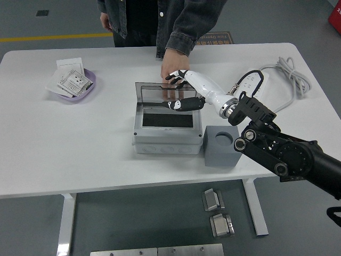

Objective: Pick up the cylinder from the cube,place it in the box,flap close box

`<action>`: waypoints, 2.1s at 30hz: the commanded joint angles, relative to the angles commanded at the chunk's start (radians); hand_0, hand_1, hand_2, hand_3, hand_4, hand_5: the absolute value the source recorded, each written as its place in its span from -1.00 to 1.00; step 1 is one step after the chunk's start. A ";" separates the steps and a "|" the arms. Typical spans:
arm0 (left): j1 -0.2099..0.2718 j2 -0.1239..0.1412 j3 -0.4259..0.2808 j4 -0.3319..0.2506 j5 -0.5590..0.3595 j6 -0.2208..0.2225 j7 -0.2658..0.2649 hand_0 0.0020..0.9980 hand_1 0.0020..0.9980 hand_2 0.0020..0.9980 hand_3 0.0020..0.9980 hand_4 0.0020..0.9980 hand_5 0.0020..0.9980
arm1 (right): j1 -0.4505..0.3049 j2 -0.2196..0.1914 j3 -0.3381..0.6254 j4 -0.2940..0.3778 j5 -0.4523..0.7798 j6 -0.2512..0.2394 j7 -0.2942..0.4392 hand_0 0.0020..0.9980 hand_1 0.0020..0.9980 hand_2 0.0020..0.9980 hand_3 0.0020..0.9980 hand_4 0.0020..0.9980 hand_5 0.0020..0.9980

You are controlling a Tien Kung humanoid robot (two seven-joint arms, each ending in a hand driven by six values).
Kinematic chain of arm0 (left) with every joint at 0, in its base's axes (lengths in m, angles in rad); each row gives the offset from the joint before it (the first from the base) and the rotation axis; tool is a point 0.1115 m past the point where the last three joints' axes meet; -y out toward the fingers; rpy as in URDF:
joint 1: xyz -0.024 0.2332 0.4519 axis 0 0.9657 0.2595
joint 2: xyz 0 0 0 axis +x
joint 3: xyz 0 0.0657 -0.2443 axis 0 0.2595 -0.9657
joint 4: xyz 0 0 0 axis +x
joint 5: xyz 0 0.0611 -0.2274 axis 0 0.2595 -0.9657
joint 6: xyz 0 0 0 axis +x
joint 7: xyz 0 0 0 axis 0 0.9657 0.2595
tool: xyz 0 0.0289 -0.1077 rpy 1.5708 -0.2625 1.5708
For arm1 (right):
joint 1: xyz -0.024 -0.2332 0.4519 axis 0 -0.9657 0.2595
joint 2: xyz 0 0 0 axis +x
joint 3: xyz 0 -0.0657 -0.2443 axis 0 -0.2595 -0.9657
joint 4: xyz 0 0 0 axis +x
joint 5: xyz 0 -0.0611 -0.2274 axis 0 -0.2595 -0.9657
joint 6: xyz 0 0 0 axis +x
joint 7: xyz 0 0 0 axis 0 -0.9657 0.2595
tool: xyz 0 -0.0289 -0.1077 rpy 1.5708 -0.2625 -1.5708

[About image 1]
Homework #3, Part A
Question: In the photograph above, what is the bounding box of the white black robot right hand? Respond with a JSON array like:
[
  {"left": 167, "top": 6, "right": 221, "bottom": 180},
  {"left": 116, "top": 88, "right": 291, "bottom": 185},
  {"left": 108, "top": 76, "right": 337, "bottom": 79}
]
[{"left": 161, "top": 69, "right": 239, "bottom": 115}]

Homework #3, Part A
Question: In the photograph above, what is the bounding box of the person's right hand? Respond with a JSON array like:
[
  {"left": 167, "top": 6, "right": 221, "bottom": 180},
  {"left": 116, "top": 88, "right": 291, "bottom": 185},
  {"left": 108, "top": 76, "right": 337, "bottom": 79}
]
[{"left": 100, "top": 12, "right": 113, "bottom": 33}]

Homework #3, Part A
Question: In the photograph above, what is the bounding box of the person's left hand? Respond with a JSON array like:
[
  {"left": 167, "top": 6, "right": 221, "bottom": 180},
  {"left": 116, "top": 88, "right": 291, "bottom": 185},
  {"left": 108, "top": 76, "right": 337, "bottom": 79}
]
[{"left": 160, "top": 49, "right": 191, "bottom": 101}]

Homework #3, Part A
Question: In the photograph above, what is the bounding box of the grey junction box clear lid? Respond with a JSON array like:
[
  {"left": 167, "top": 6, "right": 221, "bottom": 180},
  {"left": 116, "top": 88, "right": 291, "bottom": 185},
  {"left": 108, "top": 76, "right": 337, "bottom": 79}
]
[{"left": 132, "top": 81, "right": 204, "bottom": 155}]

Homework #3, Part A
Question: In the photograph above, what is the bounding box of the grey cube with round hole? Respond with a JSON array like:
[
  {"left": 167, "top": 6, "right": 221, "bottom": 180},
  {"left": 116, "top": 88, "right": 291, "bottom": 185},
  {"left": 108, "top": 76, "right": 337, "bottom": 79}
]
[{"left": 202, "top": 125, "right": 242, "bottom": 168}]

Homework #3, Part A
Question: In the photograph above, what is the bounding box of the person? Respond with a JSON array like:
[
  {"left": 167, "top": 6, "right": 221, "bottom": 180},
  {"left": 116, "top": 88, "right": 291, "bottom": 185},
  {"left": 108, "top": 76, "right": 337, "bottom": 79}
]
[{"left": 97, "top": 0, "right": 228, "bottom": 59}]

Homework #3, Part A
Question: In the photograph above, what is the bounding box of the white power strip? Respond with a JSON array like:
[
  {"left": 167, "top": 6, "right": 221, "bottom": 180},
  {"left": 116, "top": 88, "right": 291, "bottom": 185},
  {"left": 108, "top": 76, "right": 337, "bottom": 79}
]
[{"left": 231, "top": 68, "right": 270, "bottom": 99}]

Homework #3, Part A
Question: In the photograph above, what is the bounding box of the brown floor sign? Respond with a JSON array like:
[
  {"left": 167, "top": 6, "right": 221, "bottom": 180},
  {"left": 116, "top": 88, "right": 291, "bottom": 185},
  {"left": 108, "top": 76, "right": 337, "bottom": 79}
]
[{"left": 195, "top": 31, "right": 234, "bottom": 46}]

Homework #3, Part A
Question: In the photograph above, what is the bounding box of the printed white socket panel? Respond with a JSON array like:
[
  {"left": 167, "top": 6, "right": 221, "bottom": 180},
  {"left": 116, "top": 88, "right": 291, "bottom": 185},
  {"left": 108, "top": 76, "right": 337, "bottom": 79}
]
[{"left": 57, "top": 69, "right": 94, "bottom": 97}]

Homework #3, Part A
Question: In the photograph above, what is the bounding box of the purple plastic tray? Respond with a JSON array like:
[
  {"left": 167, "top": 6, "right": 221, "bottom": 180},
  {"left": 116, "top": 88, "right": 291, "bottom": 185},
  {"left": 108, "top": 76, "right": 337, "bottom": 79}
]
[{"left": 47, "top": 68, "right": 97, "bottom": 101}]

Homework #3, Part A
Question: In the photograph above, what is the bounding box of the plain white card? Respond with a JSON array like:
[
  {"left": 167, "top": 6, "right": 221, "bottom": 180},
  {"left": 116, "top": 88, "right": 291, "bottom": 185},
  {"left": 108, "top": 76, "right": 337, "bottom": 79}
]
[{"left": 45, "top": 70, "right": 76, "bottom": 98}]

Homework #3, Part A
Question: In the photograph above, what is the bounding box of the small metal block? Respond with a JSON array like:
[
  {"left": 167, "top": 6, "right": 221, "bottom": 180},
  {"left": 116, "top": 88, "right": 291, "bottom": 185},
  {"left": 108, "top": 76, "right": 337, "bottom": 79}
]
[
  {"left": 209, "top": 213, "right": 236, "bottom": 238},
  {"left": 201, "top": 188, "right": 225, "bottom": 212}
]

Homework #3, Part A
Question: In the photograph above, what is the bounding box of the red object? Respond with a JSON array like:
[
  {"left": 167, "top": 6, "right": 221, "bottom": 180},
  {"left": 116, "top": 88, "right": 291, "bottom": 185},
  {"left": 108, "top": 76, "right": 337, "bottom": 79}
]
[{"left": 327, "top": 0, "right": 341, "bottom": 27}]

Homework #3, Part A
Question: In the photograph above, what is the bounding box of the blank white switch panel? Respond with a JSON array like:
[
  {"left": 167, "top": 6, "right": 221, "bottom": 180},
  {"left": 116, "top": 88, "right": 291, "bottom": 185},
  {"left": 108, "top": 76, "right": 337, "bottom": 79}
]
[{"left": 56, "top": 58, "right": 86, "bottom": 76}]

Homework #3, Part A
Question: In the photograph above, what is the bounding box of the white power cord with plug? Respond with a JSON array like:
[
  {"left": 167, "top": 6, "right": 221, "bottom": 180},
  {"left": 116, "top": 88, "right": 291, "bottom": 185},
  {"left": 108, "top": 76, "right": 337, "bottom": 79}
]
[{"left": 259, "top": 56, "right": 312, "bottom": 115}]

